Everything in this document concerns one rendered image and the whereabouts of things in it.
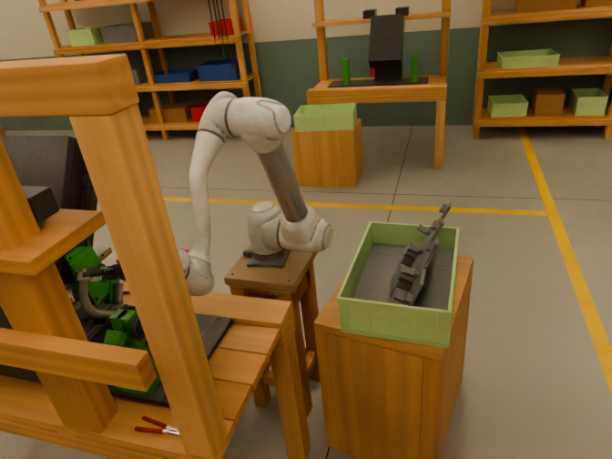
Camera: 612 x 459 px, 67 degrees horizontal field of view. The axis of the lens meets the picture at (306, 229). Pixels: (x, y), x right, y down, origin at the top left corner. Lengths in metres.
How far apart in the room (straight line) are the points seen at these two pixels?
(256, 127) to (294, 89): 5.56
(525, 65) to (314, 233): 4.65
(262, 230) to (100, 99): 1.24
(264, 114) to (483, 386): 1.92
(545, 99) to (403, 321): 4.91
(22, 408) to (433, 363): 1.42
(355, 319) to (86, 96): 1.25
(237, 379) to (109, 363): 0.52
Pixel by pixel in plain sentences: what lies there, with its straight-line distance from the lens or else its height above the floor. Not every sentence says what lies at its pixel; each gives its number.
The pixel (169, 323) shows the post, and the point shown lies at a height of 1.37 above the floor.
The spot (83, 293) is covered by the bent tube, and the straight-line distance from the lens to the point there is 1.77.
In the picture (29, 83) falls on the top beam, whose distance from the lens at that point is 1.00.
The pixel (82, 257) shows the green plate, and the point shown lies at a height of 1.23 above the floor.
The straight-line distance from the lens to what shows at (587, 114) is 6.49.
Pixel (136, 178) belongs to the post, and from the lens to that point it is 0.96.
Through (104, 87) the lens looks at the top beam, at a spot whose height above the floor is 1.90.
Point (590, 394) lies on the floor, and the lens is 2.92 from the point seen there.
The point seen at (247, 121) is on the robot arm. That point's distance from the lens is 1.57.
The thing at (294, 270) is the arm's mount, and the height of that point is 0.89.
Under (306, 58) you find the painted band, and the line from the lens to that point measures 6.96.
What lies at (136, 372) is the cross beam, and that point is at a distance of 1.21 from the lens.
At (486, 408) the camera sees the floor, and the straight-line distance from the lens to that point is 2.70.
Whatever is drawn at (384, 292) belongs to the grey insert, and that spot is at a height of 0.85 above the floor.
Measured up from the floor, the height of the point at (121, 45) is 1.41.
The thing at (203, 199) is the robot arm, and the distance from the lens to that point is 1.61.
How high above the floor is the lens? 2.03
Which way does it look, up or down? 29 degrees down
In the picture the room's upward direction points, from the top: 6 degrees counter-clockwise
